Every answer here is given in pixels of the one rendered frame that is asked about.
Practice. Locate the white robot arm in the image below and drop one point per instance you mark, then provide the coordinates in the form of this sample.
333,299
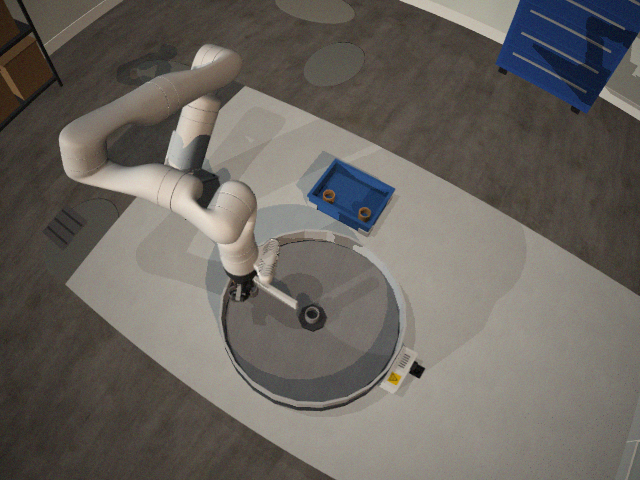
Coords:
230,217

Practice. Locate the blue crate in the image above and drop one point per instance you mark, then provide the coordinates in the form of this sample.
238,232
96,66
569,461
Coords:
353,189

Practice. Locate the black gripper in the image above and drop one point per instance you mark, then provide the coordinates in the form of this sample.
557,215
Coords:
243,284

